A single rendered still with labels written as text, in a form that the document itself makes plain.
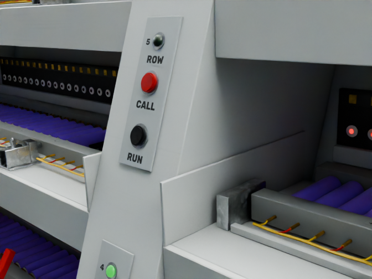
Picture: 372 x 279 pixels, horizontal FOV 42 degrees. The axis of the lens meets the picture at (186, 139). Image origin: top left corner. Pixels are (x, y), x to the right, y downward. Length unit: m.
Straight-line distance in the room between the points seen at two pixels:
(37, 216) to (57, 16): 0.21
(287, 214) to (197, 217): 0.07
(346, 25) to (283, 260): 0.16
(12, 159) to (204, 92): 0.28
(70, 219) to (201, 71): 0.19
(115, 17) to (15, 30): 0.20
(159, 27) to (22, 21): 0.25
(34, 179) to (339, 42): 0.35
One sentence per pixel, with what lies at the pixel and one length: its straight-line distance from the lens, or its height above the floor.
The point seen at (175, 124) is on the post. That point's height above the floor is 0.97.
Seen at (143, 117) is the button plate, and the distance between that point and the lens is 0.39.
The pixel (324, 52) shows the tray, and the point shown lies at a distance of 0.32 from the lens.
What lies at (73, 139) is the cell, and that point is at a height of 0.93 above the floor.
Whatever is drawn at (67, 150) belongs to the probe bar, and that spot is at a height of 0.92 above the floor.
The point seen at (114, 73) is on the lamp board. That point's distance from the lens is 0.69.
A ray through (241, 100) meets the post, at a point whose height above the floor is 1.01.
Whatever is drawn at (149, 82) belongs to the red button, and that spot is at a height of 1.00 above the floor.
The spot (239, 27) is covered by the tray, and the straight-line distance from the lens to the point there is 0.36.
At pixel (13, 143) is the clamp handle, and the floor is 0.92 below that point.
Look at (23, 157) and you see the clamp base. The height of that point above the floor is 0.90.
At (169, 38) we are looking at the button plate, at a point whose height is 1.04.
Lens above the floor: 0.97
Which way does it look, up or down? 1 degrees down
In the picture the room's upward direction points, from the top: 12 degrees clockwise
